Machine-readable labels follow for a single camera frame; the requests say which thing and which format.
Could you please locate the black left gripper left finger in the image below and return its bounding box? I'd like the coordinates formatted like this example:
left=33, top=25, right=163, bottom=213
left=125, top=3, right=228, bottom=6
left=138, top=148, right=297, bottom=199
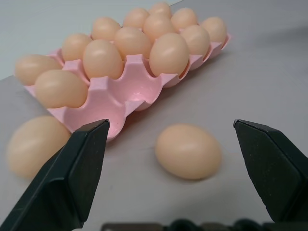
left=0, top=118, right=110, bottom=231

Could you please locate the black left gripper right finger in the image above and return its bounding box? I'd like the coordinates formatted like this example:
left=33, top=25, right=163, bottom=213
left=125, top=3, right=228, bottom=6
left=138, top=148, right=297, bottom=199
left=232, top=119, right=308, bottom=223

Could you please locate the beige egg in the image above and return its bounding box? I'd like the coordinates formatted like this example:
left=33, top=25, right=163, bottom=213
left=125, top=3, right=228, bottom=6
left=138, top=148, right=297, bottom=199
left=143, top=13, right=177, bottom=41
left=6, top=115, right=72, bottom=180
left=123, top=7, right=151, bottom=29
left=14, top=54, right=64, bottom=86
left=170, top=7, right=198, bottom=32
left=83, top=39, right=124, bottom=80
left=149, top=33, right=190, bottom=77
left=91, top=16, right=122, bottom=41
left=180, top=25, right=211, bottom=59
left=200, top=16, right=228, bottom=44
left=114, top=26, right=152, bottom=61
left=35, top=69, right=89, bottom=109
left=148, top=2, right=173, bottom=19
left=61, top=33, right=93, bottom=62
left=154, top=123, right=222, bottom=180

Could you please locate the pink egg carton tray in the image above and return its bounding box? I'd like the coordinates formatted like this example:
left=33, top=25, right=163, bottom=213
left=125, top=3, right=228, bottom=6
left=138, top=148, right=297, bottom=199
left=24, top=32, right=232, bottom=144

